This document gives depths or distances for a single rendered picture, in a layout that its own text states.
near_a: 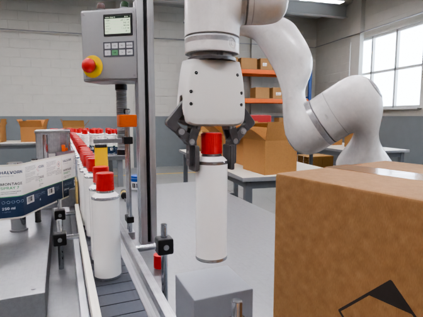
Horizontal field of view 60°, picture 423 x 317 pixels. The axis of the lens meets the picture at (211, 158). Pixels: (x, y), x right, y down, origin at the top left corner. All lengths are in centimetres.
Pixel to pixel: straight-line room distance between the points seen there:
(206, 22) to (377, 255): 37
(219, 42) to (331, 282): 35
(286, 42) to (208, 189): 48
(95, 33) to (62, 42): 772
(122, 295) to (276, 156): 205
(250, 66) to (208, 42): 804
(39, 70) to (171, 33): 299
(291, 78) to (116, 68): 46
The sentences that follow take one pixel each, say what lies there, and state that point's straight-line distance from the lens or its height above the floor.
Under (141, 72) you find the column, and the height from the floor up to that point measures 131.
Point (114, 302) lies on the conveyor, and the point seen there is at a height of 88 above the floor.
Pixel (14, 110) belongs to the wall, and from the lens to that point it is 880.
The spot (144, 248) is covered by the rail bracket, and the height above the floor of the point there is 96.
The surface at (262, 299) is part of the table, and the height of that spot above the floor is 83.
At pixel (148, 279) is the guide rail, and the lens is 55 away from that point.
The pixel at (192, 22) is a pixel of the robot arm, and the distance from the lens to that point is 56.
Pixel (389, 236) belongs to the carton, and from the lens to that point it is 38.
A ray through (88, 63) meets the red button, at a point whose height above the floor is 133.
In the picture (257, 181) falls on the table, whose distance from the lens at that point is 256.
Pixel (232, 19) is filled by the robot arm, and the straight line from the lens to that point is 56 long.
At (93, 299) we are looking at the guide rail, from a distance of 62.
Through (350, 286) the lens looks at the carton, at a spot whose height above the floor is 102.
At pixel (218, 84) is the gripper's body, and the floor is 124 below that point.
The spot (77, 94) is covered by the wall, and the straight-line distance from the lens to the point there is 864.
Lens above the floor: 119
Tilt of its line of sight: 7 degrees down
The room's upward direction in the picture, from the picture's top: straight up
